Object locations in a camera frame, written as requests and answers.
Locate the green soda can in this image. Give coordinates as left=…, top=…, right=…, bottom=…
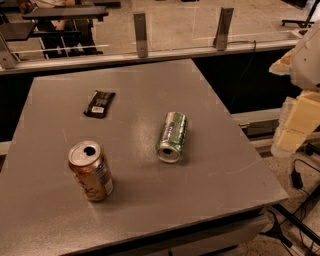
left=156, top=112, right=188, bottom=163

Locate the metal rail barrier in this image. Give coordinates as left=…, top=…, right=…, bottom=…
left=0, top=39, right=301, bottom=76

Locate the black snack wrapper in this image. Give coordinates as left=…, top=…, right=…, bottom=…
left=83, top=90, right=115, bottom=119

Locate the black tripod leg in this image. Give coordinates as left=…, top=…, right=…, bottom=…
left=259, top=186, right=320, bottom=256

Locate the left metal bracket post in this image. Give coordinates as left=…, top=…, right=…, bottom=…
left=134, top=12, right=148, bottom=58

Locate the orange soda can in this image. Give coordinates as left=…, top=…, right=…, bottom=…
left=68, top=141, right=114, bottom=202

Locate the metal bracket post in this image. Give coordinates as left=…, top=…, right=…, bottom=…
left=213, top=7, right=234, bottom=51
left=134, top=12, right=148, bottom=58

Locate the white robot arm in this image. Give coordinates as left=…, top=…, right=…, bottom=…
left=269, top=21, right=320, bottom=158

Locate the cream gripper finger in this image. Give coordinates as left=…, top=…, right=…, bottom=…
left=271, top=90, right=320, bottom=158
left=269, top=49, right=294, bottom=76

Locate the black power adapter with cable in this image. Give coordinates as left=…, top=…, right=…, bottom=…
left=290, top=158, right=320, bottom=214

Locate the dark background desk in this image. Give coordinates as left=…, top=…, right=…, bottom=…
left=20, top=0, right=108, bottom=59

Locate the right metal bracket post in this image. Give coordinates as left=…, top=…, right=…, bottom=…
left=213, top=7, right=234, bottom=51

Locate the far left metal bracket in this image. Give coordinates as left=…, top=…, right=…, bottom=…
left=0, top=33, right=19, bottom=69

